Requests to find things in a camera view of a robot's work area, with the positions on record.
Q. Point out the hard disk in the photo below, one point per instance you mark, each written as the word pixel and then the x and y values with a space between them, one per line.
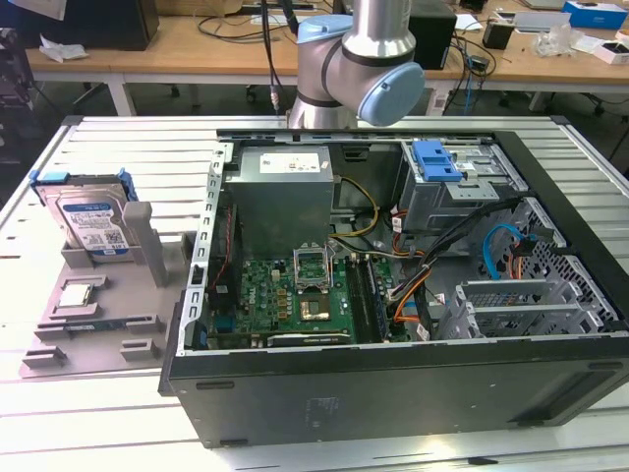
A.
pixel 91 221

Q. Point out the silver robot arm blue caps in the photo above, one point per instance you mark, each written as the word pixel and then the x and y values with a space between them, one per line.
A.
pixel 324 74

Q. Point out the metal disk bay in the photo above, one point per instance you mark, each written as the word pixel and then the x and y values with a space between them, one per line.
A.
pixel 521 309

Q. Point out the crumpled white paper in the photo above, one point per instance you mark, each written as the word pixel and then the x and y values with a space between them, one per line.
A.
pixel 61 49

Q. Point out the large black box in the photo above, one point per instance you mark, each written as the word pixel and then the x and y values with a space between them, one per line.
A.
pixel 108 24

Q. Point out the silver CPU chip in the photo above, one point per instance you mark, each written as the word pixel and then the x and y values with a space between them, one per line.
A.
pixel 74 295

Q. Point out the grey plastic parts rack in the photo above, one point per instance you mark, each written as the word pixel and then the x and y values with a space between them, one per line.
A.
pixel 123 295

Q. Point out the grey power supply unit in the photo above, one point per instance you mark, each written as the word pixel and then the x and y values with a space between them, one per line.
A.
pixel 275 211

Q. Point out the black case fan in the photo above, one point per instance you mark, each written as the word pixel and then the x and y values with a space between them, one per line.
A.
pixel 221 295

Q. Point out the green motherboard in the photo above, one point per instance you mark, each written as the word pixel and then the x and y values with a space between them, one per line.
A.
pixel 265 295

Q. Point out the CPU socket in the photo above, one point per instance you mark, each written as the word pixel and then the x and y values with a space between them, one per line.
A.
pixel 314 309

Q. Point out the black graphics card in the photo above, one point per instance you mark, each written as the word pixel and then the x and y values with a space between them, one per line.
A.
pixel 309 337

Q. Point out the black RAM slot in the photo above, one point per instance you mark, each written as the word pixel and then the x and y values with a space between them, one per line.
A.
pixel 356 295

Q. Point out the black cube box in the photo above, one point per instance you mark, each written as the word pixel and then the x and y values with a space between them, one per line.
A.
pixel 432 39

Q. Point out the blue plastic drive latch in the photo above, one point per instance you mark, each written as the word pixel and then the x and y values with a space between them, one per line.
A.
pixel 435 164

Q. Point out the metal drive cage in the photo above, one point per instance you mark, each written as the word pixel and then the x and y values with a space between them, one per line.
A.
pixel 432 206

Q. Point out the black open PC case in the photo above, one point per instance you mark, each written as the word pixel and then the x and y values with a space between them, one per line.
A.
pixel 344 393

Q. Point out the small black speaker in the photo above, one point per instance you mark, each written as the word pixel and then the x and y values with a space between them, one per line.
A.
pixel 497 34

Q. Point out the grey flat box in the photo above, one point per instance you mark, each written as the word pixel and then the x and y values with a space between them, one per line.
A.
pixel 540 20

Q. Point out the clear plastic bag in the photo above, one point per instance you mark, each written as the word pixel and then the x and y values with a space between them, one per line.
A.
pixel 553 41

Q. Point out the blue cardboard box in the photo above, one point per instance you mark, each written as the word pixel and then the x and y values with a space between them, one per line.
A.
pixel 594 12

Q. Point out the white open box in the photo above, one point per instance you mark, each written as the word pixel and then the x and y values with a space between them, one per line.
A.
pixel 611 53

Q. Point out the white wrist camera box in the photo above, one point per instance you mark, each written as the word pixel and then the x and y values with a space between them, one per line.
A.
pixel 49 9

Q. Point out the wooden desk white frame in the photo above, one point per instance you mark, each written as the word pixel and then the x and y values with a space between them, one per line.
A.
pixel 147 49

